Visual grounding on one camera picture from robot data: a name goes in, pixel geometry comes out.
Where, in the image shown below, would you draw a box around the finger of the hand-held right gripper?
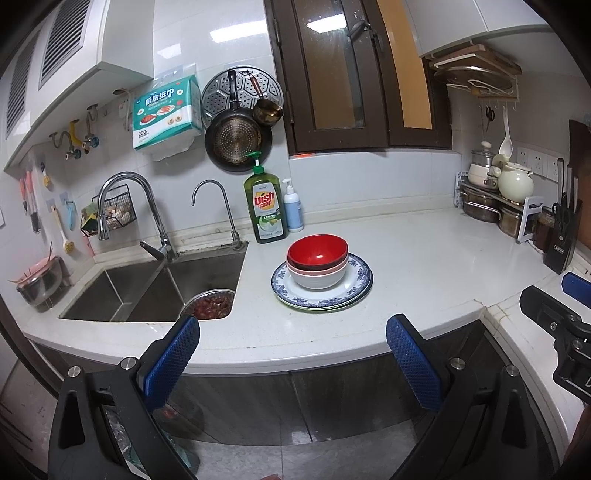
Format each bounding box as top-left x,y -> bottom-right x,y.
519,285 -> 583,334
561,272 -> 591,301

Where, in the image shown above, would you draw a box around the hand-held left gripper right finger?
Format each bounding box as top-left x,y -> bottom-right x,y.
385,315 -> 541,480

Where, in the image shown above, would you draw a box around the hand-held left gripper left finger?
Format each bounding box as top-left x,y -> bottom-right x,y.
48,315 -> 201,480

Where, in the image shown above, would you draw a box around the green plate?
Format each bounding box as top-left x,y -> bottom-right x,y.
274,277 -> 374,311

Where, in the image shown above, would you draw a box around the blue patterned white plate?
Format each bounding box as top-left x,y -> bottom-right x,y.
271,253 -> 374,309

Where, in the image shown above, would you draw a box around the white bowl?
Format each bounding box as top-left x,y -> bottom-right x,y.
287,268 -> 348,291

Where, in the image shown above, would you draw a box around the red and black bowl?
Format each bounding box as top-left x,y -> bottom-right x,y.
287,234 -> 348,272

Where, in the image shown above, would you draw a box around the pink bowl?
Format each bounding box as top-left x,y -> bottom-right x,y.
286,258 -> 349,278

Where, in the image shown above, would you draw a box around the person's right forearm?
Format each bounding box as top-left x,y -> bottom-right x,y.
561,406 -> 591,467

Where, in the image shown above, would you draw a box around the black knife block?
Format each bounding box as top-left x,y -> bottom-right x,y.
542,198 -> 585,275

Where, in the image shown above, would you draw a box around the steel bowl of red food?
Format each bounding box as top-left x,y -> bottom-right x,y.
179,288 -> 236,320

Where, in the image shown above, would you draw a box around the glass jar green lid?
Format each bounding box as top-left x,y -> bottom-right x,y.
533,206 -> 555,252

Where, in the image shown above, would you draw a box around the black kitchen shears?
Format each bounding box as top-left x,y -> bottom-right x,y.
551,202 -> 573,234

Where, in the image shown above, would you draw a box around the double steel sink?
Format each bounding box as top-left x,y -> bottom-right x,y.
58,240 -> 249,324

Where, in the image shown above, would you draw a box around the small steel pot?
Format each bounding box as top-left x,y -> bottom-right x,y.
498,205 -> 532,238

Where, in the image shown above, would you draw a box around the grey base cabinet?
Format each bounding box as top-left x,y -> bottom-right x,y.
28,318 -> 568,480

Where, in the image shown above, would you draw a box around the cream ceramic kettle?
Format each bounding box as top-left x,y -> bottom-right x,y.
492,154 -> 535,205

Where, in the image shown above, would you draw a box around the large steel pot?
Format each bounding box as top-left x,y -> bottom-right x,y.
462,187 -> 502,223

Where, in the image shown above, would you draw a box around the dark brown cutting board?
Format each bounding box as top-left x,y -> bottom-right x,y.
568,119 -> 591,204

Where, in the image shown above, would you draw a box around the stacked pots on rack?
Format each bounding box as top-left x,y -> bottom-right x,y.
456,170 -> 544,244

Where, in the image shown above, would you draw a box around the cream ceramic pot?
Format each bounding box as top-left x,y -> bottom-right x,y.
468,162 -> 502,188

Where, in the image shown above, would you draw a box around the steel pot pink lid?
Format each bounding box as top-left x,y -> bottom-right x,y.
8,254 -> 65,308

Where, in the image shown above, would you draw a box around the tall chrome pull-down faucet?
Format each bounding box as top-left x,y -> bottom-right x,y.
97,172 -> 180,263

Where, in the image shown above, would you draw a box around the thin chrome faucet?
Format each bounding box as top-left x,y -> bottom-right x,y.
191,180 -> 243,252

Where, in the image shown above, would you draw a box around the steel pot glass lid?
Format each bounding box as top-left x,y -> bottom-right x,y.
471,141 -> 495,169

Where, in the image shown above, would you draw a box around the white rice spoon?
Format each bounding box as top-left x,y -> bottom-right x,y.
499,107 -> 514,158

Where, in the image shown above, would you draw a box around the blue hanging scraper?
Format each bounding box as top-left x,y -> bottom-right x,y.
60,194 -> 77,232

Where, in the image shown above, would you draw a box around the green dish soap bottle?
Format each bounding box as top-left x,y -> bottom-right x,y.
243,151 -> 289,245

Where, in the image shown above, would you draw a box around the white blue pump bottle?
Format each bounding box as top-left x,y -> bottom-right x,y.
281,178 -> 305,233

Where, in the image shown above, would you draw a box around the black hanging brush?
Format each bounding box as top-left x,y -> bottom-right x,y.
30,185 -> 43,234

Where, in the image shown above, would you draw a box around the pink hanging utensil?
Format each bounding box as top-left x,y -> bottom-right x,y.
18,171 -> 35,213

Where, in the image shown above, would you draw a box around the black strainer pan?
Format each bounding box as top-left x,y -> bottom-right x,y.
204,69 -> 274,174

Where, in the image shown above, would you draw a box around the rectangular wooden cutting board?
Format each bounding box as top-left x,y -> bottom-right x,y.
429,44 -> 522,77

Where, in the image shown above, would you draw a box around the kitchen paper towel pack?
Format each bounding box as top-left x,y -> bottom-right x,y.
131,74 -> 205,162

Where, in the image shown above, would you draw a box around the round steel steamer plate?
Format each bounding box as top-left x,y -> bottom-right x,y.
201,67 -> 283,134

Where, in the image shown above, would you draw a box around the small brass ladle pot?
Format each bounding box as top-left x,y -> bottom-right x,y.
247,69 -> 284,127

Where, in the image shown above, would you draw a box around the dark brown framed window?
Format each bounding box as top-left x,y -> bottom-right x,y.
265,0 -> 455,158

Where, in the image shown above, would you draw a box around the white vented cabinet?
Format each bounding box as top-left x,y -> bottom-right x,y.
0,0 -> 155,174

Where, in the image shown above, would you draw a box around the wooden handled dish brush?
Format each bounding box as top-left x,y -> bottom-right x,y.
50,205 -> 75,256

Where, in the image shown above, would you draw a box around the black wire basket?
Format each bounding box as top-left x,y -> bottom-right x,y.
91,185 -> 139,229

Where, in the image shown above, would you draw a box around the white wire hook rack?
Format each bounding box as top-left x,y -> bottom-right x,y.
431,55 -> 520,112

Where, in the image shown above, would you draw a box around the chrome wall tap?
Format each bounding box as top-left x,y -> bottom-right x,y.
82,105 -> 100,153

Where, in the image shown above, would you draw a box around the wall tap yellow handle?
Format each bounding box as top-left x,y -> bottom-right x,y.
50,121 -> 81,160

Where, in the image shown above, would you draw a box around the white wall plug cable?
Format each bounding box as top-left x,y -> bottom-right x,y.
112,87 -> 134,132

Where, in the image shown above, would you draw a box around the white wall cabinet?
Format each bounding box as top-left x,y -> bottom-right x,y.
402,0 -> 550,58

